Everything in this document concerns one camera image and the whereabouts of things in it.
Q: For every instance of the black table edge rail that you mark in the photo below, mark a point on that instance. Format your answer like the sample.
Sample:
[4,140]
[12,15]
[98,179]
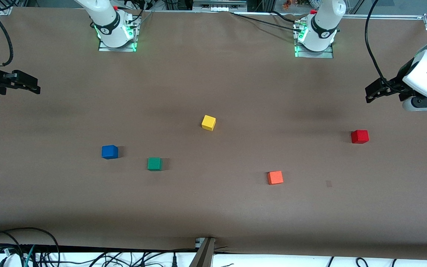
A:
[87,248]

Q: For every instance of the yellow cube block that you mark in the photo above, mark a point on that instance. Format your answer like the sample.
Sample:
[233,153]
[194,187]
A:
[208,122]

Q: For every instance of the orange background object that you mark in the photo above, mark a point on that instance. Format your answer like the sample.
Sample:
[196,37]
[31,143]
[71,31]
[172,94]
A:
[287,4]

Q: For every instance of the red cube block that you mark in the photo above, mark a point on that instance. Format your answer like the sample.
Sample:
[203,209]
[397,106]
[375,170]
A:
[360,137]

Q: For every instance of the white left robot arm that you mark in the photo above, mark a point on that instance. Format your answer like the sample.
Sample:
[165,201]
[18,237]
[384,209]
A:
[324,18]

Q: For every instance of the green cube block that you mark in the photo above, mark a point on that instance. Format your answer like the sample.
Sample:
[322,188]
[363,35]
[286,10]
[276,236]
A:
[154,164]

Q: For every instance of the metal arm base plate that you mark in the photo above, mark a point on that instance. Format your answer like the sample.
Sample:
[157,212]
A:
[313,55]
[117,49]

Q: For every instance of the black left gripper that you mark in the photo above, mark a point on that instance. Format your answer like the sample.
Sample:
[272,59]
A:
[399,81]

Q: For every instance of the blue cube block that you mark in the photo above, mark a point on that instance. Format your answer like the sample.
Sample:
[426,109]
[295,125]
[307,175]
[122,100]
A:
[109,152]

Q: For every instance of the orange cube block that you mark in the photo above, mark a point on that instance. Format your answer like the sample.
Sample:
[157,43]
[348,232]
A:
[275,177]

